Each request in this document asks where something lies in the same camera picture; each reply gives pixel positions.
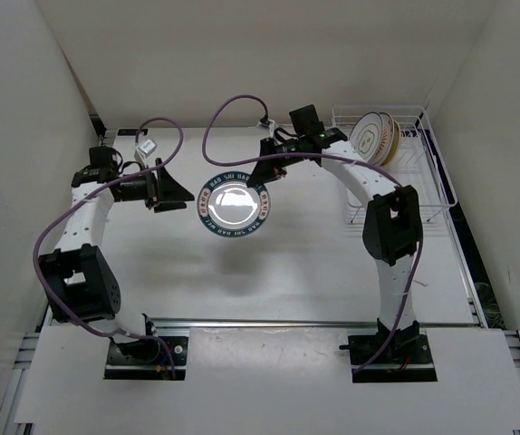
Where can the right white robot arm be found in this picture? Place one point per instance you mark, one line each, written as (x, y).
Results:
(392, 231)

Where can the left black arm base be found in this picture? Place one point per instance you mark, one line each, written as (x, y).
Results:
(148, 361)

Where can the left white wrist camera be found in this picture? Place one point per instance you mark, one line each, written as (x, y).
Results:
(144, 150)

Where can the green rimmed white plate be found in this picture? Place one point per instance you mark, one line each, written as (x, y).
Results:
(227, 207)

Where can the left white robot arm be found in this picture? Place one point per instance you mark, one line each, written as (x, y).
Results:
(80, 285)

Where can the aluminium frame rail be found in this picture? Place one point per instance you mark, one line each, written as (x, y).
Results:
(227, 323)

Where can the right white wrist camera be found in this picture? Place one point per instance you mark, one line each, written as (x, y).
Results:
(267, 125)

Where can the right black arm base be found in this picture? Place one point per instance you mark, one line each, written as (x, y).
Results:
(411, 363)

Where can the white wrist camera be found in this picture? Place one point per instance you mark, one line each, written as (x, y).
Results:
(144, 150)
(267, 125)

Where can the yellow rimmed plate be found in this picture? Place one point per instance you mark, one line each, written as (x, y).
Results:
(390, 140)

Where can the white front board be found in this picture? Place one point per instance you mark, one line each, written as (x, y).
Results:
(292, 381)

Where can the white plate brown pattern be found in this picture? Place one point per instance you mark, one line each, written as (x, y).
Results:
(370, 137)

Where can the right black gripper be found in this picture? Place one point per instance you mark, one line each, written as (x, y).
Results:
(264, 171)

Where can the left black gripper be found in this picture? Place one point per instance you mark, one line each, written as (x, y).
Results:
(163, 193)

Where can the white wire dish rack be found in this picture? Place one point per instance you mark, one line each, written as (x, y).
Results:
(418, 161)

